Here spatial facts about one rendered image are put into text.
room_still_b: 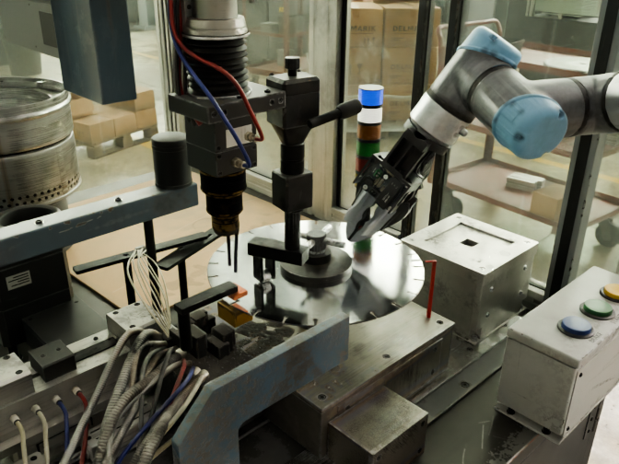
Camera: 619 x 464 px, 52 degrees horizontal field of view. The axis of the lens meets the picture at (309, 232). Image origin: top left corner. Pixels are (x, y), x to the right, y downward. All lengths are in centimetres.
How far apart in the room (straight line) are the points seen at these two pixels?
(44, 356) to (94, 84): 38
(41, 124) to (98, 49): 57
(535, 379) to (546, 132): 37
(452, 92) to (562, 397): 45
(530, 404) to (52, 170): 99
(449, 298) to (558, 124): 46
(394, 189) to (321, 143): 68
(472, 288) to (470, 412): 21
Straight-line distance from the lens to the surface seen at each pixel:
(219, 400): 68
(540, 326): 100
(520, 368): 100
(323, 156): 156
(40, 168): 139
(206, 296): 85
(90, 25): 83
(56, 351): 97
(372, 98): 117
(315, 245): 95
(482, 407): 107
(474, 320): 115
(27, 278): 114
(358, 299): 90
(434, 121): 89
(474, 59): 88
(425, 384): 107
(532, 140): 80
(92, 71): 85
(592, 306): 106
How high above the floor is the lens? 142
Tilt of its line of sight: 26 degrees down
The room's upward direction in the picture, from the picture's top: 1 degrees clockwise
